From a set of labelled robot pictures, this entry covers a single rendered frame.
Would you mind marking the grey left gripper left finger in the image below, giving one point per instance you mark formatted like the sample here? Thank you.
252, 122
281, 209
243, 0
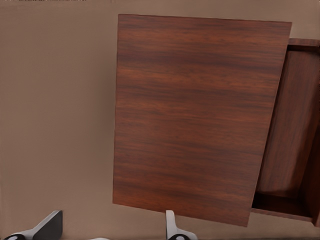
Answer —
47, 226

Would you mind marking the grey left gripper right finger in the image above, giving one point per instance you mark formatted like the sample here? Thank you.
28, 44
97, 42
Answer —
172, 228

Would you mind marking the dark wooden box lid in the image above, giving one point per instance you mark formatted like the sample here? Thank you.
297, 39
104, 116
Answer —
195, 115

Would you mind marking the dark wooden open box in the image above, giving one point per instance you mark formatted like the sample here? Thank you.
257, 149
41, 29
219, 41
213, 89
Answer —
292, 130

